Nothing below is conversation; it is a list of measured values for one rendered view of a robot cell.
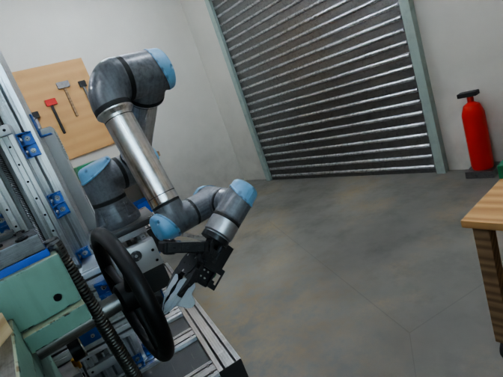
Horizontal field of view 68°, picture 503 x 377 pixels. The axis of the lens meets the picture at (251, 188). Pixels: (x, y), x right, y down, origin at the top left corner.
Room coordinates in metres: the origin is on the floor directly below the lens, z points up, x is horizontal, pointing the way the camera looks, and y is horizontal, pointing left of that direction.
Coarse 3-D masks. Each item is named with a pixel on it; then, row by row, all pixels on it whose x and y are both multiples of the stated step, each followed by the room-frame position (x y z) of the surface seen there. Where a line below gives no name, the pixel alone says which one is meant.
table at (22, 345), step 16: (80, 304) 0.56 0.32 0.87; (48, 320) 0.55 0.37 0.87; (64, 320) 0.54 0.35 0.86; (80, 320) 0.55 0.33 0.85; (16, 336) 0.48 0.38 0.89; (32, 336) 0.52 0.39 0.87; (48, 336) 0.53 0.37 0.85; (0, 352) 0.43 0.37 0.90; (16, 352) 0.42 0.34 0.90; (32, 352) 0.52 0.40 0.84; (0, 368) 0.39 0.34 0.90; (16, 368) 0.38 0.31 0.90; (32, 368) 0.45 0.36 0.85
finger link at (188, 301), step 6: (180, 282) 0.78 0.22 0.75; (192, 288) 0.79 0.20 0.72; (174, 294) 0.77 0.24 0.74; (186, 294) 0.78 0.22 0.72; (168, 300) 0.77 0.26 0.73; (174, 300) 0.76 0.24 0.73; (180, 300) 0.77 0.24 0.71; (186, 300) 0.78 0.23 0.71; (192, 300) 0.78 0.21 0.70; (168, 306) 0.76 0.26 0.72; (174, 306) 0.76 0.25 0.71; (180, 306) 0.77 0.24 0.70; (186, 306) 0.77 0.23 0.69; (192, 306) 0.78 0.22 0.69
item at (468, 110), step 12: (468, 96) 2.45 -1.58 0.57; (468, 108) 2.44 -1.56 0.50; (480, 108) 2.41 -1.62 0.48; (468, 120) 2.44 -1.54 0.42; (480, 120) 2.40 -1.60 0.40; (468, 132) 2.45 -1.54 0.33; (480, 132) 2.40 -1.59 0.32; (468, 144) 2.48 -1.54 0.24; (480, 144) 2.41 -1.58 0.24; (480, 156) 2.41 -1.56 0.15; (492, 156) 2.41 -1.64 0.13; (480, 168) 2.42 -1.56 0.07; (492, 168) 2.39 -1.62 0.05
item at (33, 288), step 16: (48, 256) 0.58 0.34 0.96; (16, 272) 0.55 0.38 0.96; (32, 272) 0.56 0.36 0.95; (48, 272) 0.57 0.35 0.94; (64, 272) 0.58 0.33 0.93; (0, 288) 0.53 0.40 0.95; (16, 288) 0.54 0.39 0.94; (32, 288) 0.55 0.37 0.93; (48, 288) 0.56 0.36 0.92; (64, 288) 0.57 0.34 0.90; (0, 304) 0.53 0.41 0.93; (16, 304) 0.54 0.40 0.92; (32, 304) 0.55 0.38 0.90; (48, 304) 0.56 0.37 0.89; (64, 304) 0.57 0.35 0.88; (16, 320) 0.53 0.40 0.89; (32, 320) 0.54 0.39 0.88
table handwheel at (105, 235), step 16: (96, 240) 0.66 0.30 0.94; (112, 240) 0.62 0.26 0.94; (96, 256) 0.75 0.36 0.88; (112, 256) 0.60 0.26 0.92; (128, 256) 0.59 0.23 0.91; (112, 272) 0.74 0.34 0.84; (128, 272) 0.57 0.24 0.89; (112, 288) 0.77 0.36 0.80; (128, 288) 0.64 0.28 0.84; (144, 288) 0.56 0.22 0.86; (112, 304) 0.64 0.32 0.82; (128, 304) 0.64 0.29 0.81; (144, 304) 0.55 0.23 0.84; (128, 320) 0.75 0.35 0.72; (144, 320) 0.66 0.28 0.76; (160, 320) 0.55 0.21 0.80; (64, 336) 0.59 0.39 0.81; (144, 336) 0.70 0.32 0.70; (160, 336) 0.56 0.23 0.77; (48, 352) 0.58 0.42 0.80; (160, 352) 0.58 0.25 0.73
